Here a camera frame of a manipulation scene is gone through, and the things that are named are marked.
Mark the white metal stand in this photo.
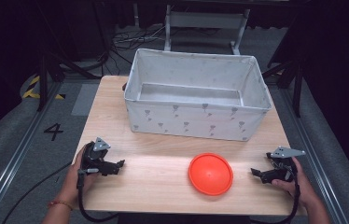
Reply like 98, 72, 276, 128
163, 3, 252, 56

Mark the metal floor rail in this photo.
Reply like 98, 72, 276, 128
279, 88, 349, 224
0, 81, 63, 224

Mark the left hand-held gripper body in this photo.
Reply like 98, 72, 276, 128
81, 136, 118, 177

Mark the red and gold bracelet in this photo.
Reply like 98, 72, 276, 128
47, 200, 75, 212

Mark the white fabric storage box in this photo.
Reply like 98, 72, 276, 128
123, 48, 273, 143

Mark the orange plastic disc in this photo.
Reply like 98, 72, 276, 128
188, 152, 234, 197

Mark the tangle of floor cables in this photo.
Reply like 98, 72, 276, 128
110, 25, 168, 52

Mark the thin black cable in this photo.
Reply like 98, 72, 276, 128
0, 161, 74, 224

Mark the person's left hand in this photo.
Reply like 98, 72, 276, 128
61, 143, 103, 203

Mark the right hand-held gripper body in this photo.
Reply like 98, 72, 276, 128
262, 146, 307, 185

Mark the black tripod stand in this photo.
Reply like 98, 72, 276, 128
34, 0, 110, 113
260, 46, 309, 119

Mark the thick black gripper cable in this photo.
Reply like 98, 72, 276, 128
76, 169, 119, 224

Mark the person's right hand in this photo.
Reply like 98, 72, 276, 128
270, 156, 320, 210

